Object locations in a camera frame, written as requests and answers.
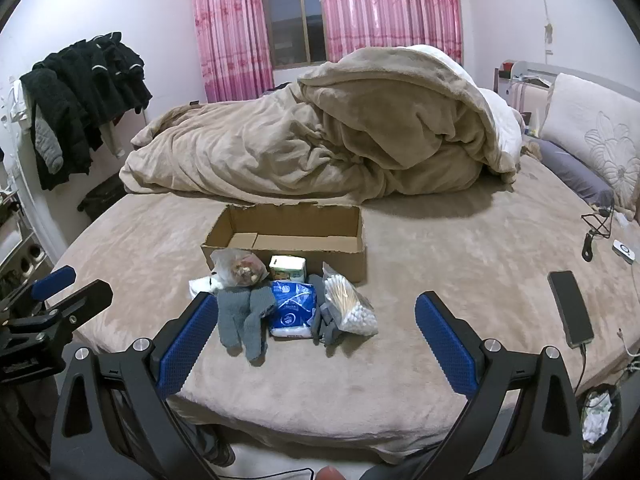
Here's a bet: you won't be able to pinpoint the grey pillow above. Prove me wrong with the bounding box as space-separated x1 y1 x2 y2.
534 139 615 207

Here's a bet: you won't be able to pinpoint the grey knit glove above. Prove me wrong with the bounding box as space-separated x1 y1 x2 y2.
244 285 279 366

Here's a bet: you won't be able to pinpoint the clear plastic snack bag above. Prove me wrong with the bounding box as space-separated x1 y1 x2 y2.
210 249 271 291

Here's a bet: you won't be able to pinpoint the bag of cotton swabs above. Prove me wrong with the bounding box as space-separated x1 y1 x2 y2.
320 261 379 337

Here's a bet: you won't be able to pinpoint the pink floral curtain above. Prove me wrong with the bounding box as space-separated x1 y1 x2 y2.
317 0 464 67
190 0 275 104

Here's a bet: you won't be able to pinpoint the black cord with clip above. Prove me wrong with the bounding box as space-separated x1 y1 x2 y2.
580 204 617 264

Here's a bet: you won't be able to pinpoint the grey sock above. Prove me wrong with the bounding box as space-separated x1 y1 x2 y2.
216 286 254 350

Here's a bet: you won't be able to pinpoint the dark cloth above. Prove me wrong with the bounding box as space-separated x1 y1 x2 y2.
260 82 302 99

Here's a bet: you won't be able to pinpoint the green yellow tissue pack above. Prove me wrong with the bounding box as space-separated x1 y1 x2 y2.
269 255 307 283

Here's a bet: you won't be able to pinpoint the black smartphone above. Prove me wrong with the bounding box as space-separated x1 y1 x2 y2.
547 270 596 349

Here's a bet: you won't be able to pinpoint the blue white pack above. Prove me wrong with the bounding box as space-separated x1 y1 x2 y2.
269 281 321 339

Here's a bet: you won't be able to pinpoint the white wall cable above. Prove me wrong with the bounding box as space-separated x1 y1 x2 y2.
531 0 555 56

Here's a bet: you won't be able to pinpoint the grey headboard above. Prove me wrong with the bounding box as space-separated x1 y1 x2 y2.
500 59 640 98

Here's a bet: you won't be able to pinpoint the beige fleece duvet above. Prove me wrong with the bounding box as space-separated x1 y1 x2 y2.
120 45 524 206

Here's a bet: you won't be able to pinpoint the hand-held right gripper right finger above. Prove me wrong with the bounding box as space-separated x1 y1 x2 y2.
415 290 586 480

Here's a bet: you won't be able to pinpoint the trash bin with paper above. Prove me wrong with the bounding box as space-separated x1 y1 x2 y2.
575 383 624 457

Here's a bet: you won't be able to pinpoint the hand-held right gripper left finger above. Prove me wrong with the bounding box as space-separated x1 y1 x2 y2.
50 290 222 480

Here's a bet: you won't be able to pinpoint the dark coat with grey sleeve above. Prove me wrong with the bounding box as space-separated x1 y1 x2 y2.
19 67 93 192

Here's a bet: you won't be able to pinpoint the black hooded jacket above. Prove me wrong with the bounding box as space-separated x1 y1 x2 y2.
35 32 154 153

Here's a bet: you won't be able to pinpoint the brown cardboard box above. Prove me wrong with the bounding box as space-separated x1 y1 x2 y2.
201 202 367 285

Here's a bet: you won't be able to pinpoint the cluttered storage shelf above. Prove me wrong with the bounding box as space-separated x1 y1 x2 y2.
0 180 52 311

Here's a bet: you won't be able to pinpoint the small white device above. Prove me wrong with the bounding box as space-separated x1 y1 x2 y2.
612 238 639 265

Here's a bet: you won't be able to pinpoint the black charging cable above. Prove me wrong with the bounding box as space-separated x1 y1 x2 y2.
571 342 592 397

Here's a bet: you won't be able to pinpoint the round bed beige sheet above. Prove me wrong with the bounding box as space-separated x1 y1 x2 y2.
47 152 640 456

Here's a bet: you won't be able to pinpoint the white flower embroidered pillow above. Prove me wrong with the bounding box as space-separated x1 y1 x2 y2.
539 72 640 221

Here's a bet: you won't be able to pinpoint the window with metal frame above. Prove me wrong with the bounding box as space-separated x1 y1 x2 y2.
257 0 328 69

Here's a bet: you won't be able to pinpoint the beige hanging garment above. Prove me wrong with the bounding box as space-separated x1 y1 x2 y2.
99 119 127 159

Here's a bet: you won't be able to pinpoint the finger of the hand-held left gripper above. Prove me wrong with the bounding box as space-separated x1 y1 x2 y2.
35 280 115 341
0 266 77 322

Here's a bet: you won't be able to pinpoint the black suitcase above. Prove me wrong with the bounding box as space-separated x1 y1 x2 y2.
76 175 129 222

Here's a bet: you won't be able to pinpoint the dark grey socks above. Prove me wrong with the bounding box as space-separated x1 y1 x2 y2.
307 274 346 358

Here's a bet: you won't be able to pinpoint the person's grey trousers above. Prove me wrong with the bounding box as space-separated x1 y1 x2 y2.
359 461 426 480

